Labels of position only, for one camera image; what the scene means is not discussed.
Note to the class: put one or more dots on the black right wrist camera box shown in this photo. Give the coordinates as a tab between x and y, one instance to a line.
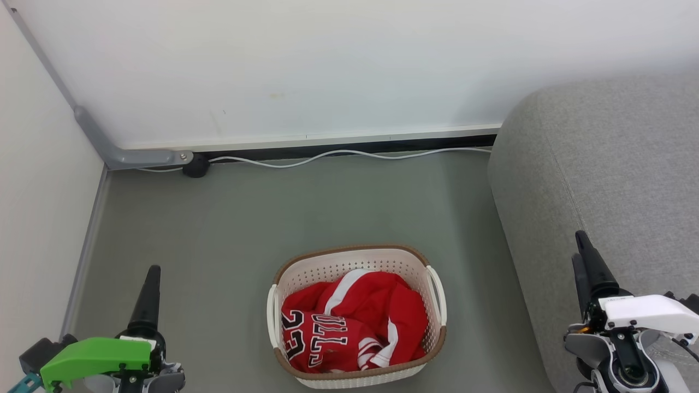
687	302

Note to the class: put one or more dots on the grey fabric sofa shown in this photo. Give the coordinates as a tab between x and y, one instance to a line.
611	164

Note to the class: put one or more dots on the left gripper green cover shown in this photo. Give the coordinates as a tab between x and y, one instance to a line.
93	355

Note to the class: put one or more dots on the black round floor foot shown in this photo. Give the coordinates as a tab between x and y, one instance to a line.
195	166

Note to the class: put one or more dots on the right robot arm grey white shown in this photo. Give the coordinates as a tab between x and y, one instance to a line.
628	365

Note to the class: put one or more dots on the cream perforated laundry basket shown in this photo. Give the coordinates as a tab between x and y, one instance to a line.
327	267

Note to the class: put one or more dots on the red basketball jersey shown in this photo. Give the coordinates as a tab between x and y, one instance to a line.
360	305

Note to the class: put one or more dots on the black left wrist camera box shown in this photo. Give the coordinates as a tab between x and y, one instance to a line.
43	350

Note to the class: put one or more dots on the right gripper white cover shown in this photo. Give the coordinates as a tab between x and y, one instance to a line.
647	314

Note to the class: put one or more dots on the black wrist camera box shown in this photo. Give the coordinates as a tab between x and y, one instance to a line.
43	350
687	302

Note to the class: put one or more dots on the grey metal frame bracket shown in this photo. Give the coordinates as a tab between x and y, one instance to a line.
131	158

